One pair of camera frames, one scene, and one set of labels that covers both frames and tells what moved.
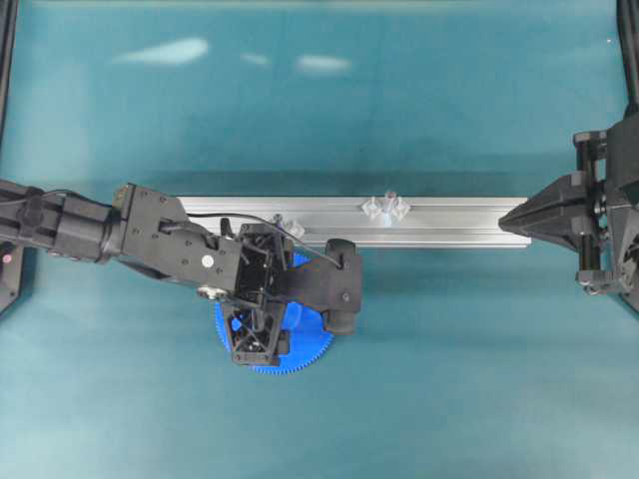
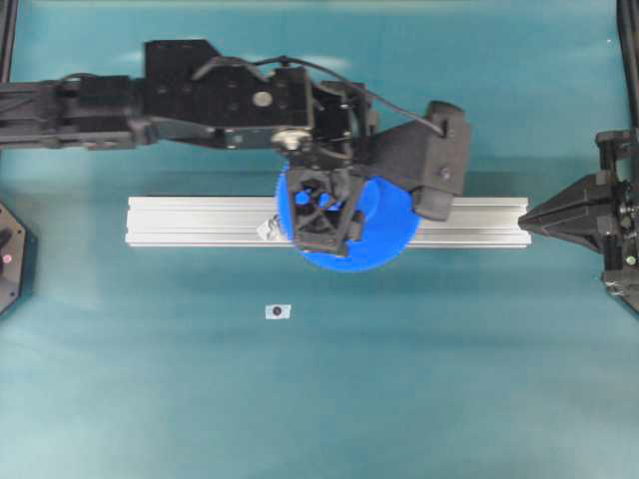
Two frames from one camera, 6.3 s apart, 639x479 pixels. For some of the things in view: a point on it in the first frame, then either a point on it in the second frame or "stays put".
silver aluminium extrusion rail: [385, 223] stays put
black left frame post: [8, 38] stays put
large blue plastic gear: [308, 335] -> [389, 215]
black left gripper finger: [254, 331] -> [323, 215]
